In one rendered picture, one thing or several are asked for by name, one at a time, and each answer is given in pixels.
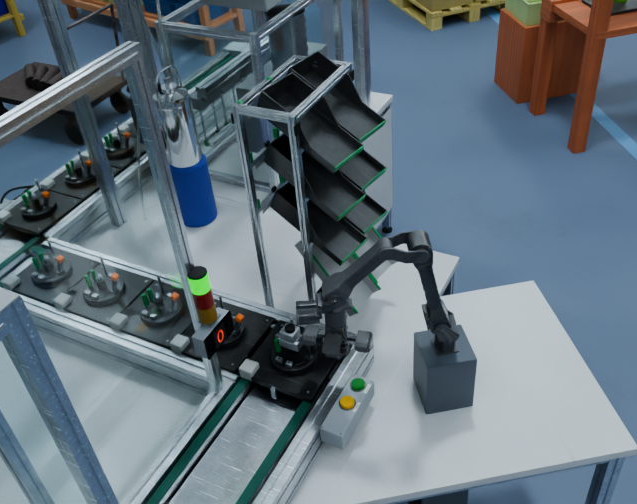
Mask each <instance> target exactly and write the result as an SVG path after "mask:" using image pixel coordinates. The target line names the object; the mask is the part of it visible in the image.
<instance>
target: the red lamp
mask: <svg viewBox="0 0 637 504"><path fill-rule="evenodd" d="M191 293H192V292H191ZM192 297H193V300H194V304H195V307H196V308H197V309H199V310H206V309H209V308H211V307H212V306H213V305H214V298H213V294H212V289H210V291H209V292H208V293H206V294H204V295H194V294H193V293H192Z"/></svg>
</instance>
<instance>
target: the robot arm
mask: <svg viewBox="0 0 637 504"><path fill-rule="evenodd" d="M401 244H407V248H408V251H404V250H401V249H397V248H394V247H396V246H398V245H401ZM386 260H394V261H398V262H402V263H405V264H409V263H413V265H414V266H415V268H416V269H417V270H418V273H419V275H420V279H421V283H422V286H423V290H424V293H425V297H426V300H427V302H426V304H422V305H421V306H422V310H423V314H424V318H425V321H426V326H427V330H430V331H431V333H432V334H435V337H434V338H431V339H430V340H431V343H432V345H433V348H434V350H435V353H436V355H437V356H440V355H445V354H451V353H456V352H459V348H458V345H457V343H456V340H458V338H459V336H460V335H459V331H458V328H457V324H456V321H455V317H454V314H453V313H452V312H450V311H449V310H447V308H446V306H445V304H444V302H443V300H442V299H441V298H440V296H439V292H438V288H437V287H438V286H437V284H436V279H435V276H434V273H433V268H432V266H433V250H432V247H431V243H430V239H429V236H428V233H427V232H426V231H423V230H415V231H403V232H400V233H397V234H395V235H393V236H391V237H382V238H379V239H378V240H377V242H376V244H374V245H373V246H372V247H371V248H370V249H369V250H367V251H366V252H365V253H364V254H363V255H362V256H360V257H359V258H358V259H357V260H356V261H355V262H353V263H352V264H351V265H350V266H349V267H347V268H346V269H345V270H343V271H342V272H336V273H334V274H332V275H330V276H329V277H327V278H325V279H324V280H323V282H322V286H321V287H320V288H319V290H318V291H317V292H316V300H309V301H296V320H297V321H296V322H297V325H305V324H307V325H306V326H305V329H304V332H303V335H302V343H303V344H304V345H311V346H313V345H315V343H316V338H322V339H323V347H322V352H323V355H324V356H325V357H327V358H335V359H337V360H340V359H341V357H344V355H348V351H349V348H350V345H351V344H354V345H355V346H354V348H355V350H356V351H357V352H364V353H368V352H369V351H370V347H371V344H372V340H373V334H372V332H369V331H361V330H358V333H357V336H352V335H351V334H352V332H348V331H347V330H348V326H347V315H346V309H352V308H353V305H352V299H351V298H349V296H350V295H351V293H352V290H353V289H354V287H355V286H356V285H357V284H358V283H359V282H361V281H362V280H363V279H364V278H366V277H367V276H368V275H369V274H370V273H372V272H373V271H374V270H375V269H376V268H378V267H379V266H380V265H381V264H382V263H384V262H385V261H386ZM322 314H324V315H325V330H320V329H321V326H320V325H314V324H316V323H320V319H322Z"/></svg>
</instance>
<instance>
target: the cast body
mask: <svg viewBox="0 0 637 504"><path fill-rule="evenodd" d="M299 337H302V334H300V327H299V326H295V325H293V324H289V323H285V325H284V326H283V328H282V329H281V330H280V332H279V334H278V333H277V334H276V338H279V339H278V340H279V346H282V347H284V348H287V349H290V350H293V351H296V352H299V350H300V349H301V347H302V346H303V343H302V342H300V341H298V338H299Z"/></svg>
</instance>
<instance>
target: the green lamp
mask: <svg viewBox="0 0 637 504"><path fill-rule="evenodd" d="M187 278H188V277H187ZM188 281H189V285H190V289H191V292H192V293H193V294H194V295H204V294H206V293H208V292H209V291H210V289H211V285H210V281H209V277H208V272H207V274H206V276H205V277H203V278H202V279H199V280H191V279H189V278H188Z"/></svg>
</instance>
